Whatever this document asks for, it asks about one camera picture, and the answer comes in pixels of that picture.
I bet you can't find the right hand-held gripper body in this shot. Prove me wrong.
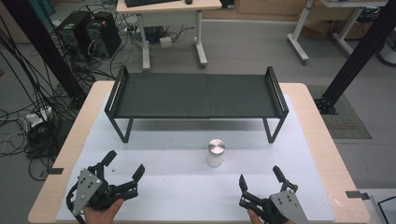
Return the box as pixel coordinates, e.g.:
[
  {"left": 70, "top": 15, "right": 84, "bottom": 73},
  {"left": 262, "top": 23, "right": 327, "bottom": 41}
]
[{"left": 238, "top": 181, "right": 310, "bottom": 224}]

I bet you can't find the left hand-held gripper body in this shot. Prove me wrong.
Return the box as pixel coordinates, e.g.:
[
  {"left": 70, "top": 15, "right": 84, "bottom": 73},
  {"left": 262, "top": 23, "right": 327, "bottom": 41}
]
[{"left": 65, "top": 164, "right": 139, "bottom": 217}]

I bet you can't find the small silver can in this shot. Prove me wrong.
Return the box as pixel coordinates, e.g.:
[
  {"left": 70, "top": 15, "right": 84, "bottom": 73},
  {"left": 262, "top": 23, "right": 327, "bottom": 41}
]
[{"left": 206, "top": 138, "right": 226, "bottom": 168}]

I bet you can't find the black metal shelf rack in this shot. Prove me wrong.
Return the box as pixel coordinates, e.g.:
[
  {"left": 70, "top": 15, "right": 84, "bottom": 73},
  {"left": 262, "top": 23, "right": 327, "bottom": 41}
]
[{"left": 104, "top": 64, "right": 290, "bottom": 145}]

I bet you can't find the person's right hand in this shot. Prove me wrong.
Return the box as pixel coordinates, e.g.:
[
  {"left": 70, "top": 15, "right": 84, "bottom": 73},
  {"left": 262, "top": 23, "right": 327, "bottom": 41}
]
[{"left": 247, "top": 208, "right": 295, "bottom": 224}]

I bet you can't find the person's left hand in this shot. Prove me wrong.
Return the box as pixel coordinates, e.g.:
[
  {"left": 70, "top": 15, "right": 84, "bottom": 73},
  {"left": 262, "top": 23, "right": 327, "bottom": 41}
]
[{"left": 82, "top": 198, "right": 125, "bottom": 224}]

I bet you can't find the white table mat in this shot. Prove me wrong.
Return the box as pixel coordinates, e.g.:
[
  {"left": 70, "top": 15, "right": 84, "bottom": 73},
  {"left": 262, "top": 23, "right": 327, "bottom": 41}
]
[{"left": 55, "top": 91, "right": 336, "bottom": 222}]

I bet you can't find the white power strip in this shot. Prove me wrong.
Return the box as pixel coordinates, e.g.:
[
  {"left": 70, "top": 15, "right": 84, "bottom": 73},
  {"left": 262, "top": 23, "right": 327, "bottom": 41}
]
[{"left": 24, "top": 105, "right": 53, "bottom": 129}]

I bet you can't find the grey floor mat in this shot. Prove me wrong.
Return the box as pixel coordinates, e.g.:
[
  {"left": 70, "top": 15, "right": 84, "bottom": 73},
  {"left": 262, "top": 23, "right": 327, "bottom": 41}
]
[{"left": 306, "top": 84, "right": 373, "bottom": 140}]

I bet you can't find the black computer tower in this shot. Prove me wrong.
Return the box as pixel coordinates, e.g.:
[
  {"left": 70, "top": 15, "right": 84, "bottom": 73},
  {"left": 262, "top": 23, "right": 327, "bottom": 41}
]
[
  {"left": 85, "top": 10, "right": 122, "bottom": 59},
  {"left": 55, "top": 10, "right": 94, "bottom": 62}
]

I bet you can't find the cardboard box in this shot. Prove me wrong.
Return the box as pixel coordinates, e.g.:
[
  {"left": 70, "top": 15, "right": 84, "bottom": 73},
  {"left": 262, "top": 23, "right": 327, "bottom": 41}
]
[{"left": 301, "top": 18, "right": 339, "bottom": 41}]

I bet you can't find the light wooden desk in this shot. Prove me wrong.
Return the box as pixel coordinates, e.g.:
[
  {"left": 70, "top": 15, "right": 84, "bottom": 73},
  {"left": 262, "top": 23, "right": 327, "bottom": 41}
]
[{"left": 116, "top": 0, "right": 223, "bottom": 73}]

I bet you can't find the white-legged desk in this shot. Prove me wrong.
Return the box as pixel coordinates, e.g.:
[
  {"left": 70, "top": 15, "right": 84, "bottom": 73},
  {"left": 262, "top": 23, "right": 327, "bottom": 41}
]
[{"left": 286, "top": 0, "right": 390, "bottom": 65}]

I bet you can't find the black keyboard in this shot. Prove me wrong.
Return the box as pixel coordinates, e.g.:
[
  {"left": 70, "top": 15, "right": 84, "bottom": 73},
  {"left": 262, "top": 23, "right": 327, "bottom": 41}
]
[{"left": 124, "top": 0, "right": 182, "bottom": 8}]

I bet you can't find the bundle of black cables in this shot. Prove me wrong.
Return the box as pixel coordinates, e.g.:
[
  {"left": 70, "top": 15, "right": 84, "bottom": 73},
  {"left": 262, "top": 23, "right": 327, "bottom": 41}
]
[{"left": 0, "top": 15, "right": 94, "bottom": 181}]

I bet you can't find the black metal stand post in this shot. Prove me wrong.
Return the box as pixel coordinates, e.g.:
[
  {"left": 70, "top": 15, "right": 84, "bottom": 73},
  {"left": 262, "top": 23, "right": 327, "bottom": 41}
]
[
  {"left": 3, "top": 0, "right": 88, "bottom": 108},
  {"left": 313, "top": 0, "right": 396, "bottom": 116}
]

